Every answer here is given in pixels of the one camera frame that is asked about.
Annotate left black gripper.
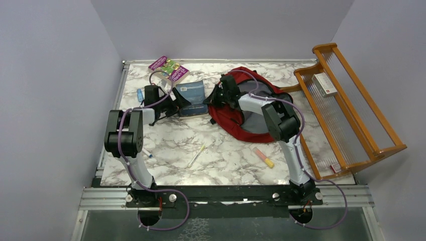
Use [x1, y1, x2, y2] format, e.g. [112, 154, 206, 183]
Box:
[157, 88, 191, 118]

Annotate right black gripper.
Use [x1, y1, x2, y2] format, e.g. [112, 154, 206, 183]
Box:
[205, 85, 230, 108]

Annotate dark blue book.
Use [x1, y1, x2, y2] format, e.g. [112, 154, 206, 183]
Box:
[176, 80, 209, 119]

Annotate purple green paperback book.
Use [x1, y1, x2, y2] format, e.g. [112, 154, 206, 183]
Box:
[148, 56, 190, 85]

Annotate red backpack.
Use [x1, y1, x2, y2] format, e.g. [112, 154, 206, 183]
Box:
[203, 67, 301, 143]

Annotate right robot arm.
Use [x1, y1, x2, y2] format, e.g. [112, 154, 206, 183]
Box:
[203, 70, 315, 204]

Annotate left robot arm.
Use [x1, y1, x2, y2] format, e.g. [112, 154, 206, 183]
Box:
[104, 85, 191, 206]

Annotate light blue highlighter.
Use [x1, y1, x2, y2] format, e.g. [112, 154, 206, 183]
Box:
[137, 89, 144, 103]

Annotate blue capped pen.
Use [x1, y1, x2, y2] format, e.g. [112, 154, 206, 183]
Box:
[142, 148, 153, 158]

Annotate white red small box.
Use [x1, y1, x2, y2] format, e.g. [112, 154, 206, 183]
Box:
[311, 72, 338, 98]

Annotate orange wooden rack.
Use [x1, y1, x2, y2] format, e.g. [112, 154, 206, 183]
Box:
[283, 43, 407, 180]

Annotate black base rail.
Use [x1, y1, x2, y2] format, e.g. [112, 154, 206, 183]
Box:
[87, 182, 326, 220]

